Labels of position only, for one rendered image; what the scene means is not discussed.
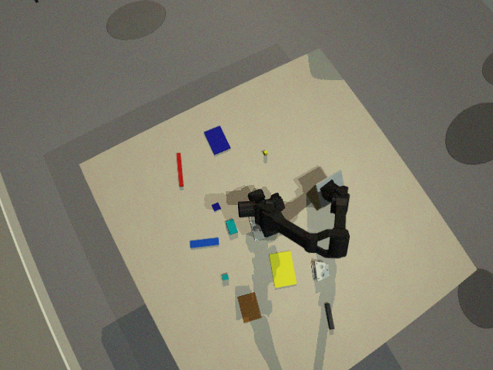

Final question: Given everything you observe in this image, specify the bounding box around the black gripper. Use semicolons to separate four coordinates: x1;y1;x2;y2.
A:
248;189;278;237

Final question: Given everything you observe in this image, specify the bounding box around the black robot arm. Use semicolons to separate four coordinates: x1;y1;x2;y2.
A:
238;180;350;259

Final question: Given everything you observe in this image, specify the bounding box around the black rectangular bar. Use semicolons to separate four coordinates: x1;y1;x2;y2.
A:
325;303;334;330

